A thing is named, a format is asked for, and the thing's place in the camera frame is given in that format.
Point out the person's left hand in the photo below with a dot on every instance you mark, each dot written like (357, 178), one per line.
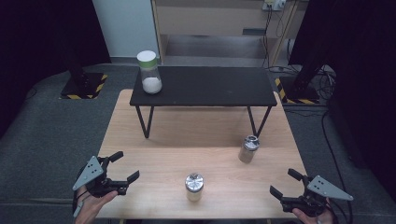
(90, 208)

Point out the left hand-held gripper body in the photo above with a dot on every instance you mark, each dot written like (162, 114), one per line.
(91, 172)

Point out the metal-lidded jar of brown spice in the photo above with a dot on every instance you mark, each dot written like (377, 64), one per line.
(249, 149)

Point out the black stand with striped base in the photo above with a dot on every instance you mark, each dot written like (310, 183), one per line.
(299, 91)
(82, 85)

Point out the metal-lidded jar of pale powder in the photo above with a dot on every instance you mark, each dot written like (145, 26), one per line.
(194, 183)

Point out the white wall outlet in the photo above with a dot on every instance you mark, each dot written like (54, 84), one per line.
(274, 4)

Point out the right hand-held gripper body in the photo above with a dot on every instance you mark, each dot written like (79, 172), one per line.
(323, 189)

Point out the person's right hand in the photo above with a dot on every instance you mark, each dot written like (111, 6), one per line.
(320, 219)

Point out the green-lidded jar of white powder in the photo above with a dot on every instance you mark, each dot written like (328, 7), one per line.
(148, 59)

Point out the grey metal strip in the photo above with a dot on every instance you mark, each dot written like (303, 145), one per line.
(254, 31)

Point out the black metal shelf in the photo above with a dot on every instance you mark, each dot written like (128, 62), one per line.
(202, 87)

